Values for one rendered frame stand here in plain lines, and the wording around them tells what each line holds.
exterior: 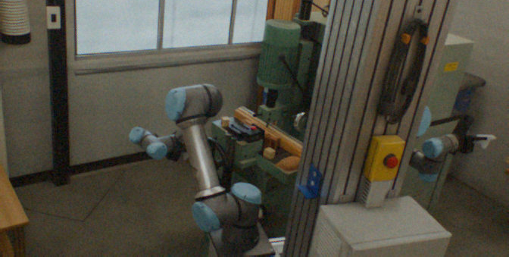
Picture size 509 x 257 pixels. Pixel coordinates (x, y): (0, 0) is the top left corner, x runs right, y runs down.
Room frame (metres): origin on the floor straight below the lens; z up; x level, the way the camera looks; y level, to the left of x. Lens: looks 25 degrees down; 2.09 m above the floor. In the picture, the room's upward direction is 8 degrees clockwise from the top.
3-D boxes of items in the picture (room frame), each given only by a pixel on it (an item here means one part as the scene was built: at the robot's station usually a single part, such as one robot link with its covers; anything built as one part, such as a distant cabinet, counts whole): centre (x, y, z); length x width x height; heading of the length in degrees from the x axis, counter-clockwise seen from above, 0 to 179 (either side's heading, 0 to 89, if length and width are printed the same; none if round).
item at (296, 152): (2.31, -0.11, 0.92); 0.67 x 0.02 x 0.04; 44
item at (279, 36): (2.36, -0.06, 1.35); 0.18 x 0.18 x 0.31
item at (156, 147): (1.90, 0.41, 1.00); 0.11 x 0.11 x 0.08; 41
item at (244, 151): (2.20, 0.05, 0.92); 0.15 x 0.13 x 0.09; 44
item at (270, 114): (2.38, -0.08, 1.03); 0.14 x 0.07 x 0.09; 134
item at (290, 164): (2.10, -0.20, 0.92); 0.14 x 0.09 x 0.04; 134
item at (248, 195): (1.60, 0.00, 0.98); 0.13 x 0.12 x 0.14; 131
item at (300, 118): (2.36, -0.24, 1.02); 0.12 x 0.03 x 0.12; 134
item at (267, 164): (2.26, -0.01, 0.87); 0.61 x 0.30 x 0.06; 44
